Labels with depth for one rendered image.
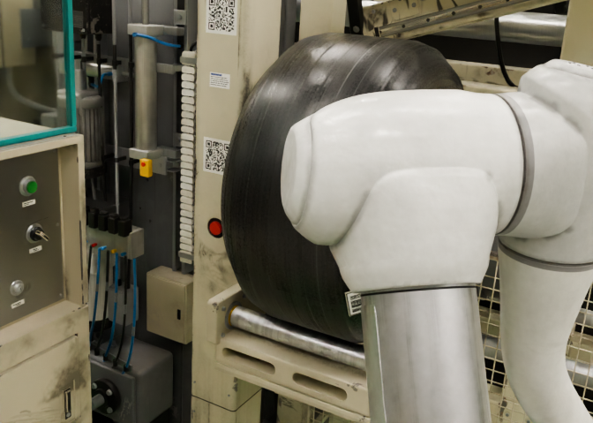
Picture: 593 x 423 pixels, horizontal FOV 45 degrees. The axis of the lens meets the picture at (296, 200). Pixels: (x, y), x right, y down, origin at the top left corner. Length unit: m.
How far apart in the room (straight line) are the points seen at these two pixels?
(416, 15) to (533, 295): 1.06
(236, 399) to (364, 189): 1.19
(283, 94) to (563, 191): 0.68
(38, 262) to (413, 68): 0.83
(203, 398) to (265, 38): 0.85
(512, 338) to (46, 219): 1.01
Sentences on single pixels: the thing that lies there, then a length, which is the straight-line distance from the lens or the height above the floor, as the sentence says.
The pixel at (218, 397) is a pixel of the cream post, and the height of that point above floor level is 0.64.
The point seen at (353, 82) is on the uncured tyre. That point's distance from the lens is 1.21.
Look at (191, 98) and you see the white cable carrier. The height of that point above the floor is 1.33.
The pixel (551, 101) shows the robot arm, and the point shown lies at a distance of 0.66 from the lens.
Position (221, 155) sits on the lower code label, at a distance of 1.50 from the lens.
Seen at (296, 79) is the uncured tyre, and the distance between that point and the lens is 1.25.
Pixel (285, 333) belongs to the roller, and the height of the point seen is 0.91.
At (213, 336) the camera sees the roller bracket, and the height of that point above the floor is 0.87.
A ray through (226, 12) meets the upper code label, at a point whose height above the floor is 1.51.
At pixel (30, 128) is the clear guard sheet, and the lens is 1.42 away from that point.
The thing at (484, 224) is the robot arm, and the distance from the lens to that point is 0.60.
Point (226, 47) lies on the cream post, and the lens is 1.46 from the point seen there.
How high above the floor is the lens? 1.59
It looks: 17 degrees down
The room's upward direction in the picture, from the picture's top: 4 degrees clockwise
